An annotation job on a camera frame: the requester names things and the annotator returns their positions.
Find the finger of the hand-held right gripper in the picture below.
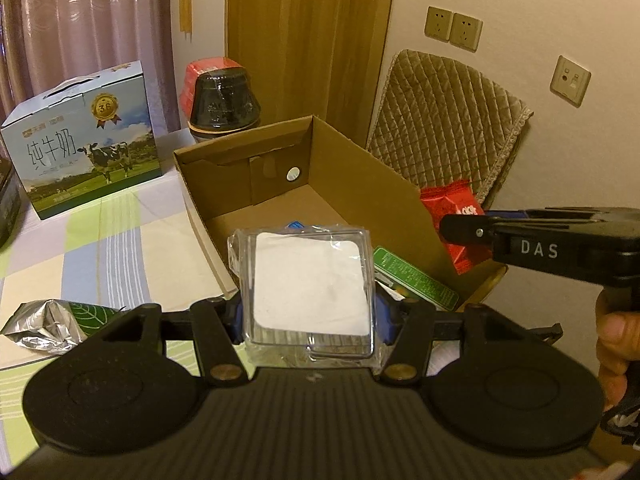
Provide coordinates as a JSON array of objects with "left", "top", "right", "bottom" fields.
[{"left": 439, "top": 211, "right": 500, "bottom": 257}]

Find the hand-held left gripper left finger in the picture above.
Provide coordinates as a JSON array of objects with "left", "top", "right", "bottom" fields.
[{"left": 100, "top": 294, "right": 249, "bottom": 382}]

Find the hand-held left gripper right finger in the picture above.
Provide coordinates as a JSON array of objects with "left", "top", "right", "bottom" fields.
[{"left": 372, "top": 287, "right": 531, "bottom": 382}]

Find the red snack packet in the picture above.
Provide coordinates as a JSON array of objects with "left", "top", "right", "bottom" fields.
[{"left": 419, "top": 179, "right": 495, "bottom": 277}]

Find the white green medicine box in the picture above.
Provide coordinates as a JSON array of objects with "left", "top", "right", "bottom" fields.
[{"left": 372, "top": 246, "right": 461, "bottom": 312}]

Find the clear plastic case white pad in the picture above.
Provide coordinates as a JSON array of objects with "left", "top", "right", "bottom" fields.
[{"left": 227, "top": 225, "right": 376, "bottom": 361}]

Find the cardboard box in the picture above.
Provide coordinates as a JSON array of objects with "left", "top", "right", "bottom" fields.
[{"left": 172, "top": 115, "right": 508, "bottom": 313}]

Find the desktop with checked cloth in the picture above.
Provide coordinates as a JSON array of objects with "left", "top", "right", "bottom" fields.
[{"left": 0, "top": 127, "right": 261, "bottom": 466}]

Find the person's right hand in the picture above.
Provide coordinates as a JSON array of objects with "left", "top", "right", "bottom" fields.
[{"left": 595, "top": 287, "right": 640, "bottom": 411}]

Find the quilted chair cushion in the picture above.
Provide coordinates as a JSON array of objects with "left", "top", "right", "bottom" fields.
[{"left": 365, "top": 49, "right": 534, "bottom": 207}]

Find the silver foil bag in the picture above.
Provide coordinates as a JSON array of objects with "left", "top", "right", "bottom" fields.
[{"left": 0, "top": 299, "right": 132, "bottom": 357}]

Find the black jar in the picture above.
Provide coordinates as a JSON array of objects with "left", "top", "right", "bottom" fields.
[{"left": 186, "top": 66, "right": 262, "bottom": 140}]

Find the milk gift box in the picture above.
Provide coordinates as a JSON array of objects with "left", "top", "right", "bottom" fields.
[{"left": 0, "top": 60, "right": 163, "bottom": 221}]

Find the red box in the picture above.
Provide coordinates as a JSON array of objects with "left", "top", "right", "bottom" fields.
[{"left": 178, "top": 57, "right": 242, "bottom": 120}]

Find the wooden door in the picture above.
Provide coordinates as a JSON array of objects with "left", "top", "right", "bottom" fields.
[{"left": 225, "top": 0, "right": 399, "bottom": 127}]

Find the pink curtain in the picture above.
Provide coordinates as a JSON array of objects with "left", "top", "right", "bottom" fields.
[{"left": 0, "top": 0, "right": 182, "bottom": 136}]

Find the beige wall outlet plate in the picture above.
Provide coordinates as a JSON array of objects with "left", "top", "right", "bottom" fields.
[{"left": 549, "top": 54, "right": 592, "bottom": 107}]

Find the beige wall socket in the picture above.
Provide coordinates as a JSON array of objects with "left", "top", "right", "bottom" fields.
[
  {"left": 449, "top": 12, "right": 484, "bottom": 52},
  {"left": 424, "top": 5, "right": 454, "bottom": 41}
]

